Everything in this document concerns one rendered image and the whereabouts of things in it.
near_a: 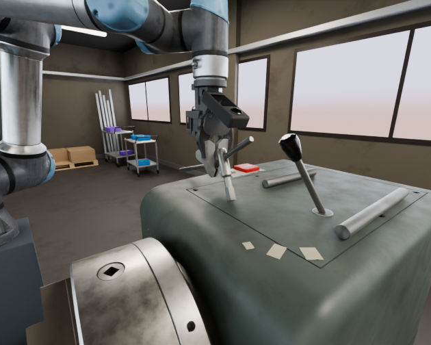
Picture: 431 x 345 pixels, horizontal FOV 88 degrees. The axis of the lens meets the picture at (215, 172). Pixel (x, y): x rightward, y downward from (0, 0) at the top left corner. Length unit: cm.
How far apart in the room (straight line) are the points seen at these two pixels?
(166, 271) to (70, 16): 43
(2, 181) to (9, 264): 22
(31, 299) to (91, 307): 57
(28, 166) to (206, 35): 62
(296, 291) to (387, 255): 16
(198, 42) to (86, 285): 44
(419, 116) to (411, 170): 53
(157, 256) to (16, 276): 54
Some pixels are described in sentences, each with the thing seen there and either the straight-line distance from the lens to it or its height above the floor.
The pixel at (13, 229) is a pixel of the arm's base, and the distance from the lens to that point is 85.
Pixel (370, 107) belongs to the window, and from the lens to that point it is 304.
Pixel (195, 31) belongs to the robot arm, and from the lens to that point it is 51.
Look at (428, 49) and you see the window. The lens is 301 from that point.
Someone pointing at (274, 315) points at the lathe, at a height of 123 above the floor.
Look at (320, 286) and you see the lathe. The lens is 30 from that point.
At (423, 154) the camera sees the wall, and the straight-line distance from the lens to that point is 300.
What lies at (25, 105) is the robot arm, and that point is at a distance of 81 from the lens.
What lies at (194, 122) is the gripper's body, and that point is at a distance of 52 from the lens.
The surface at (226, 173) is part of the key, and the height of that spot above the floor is 131.
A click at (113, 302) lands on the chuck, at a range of 32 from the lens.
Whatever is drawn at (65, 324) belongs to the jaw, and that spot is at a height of 115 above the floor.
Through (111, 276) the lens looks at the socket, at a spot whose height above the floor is 124.
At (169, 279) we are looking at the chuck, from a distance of 33.
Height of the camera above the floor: 144
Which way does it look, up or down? 16 degrees down
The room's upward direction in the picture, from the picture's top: straight up
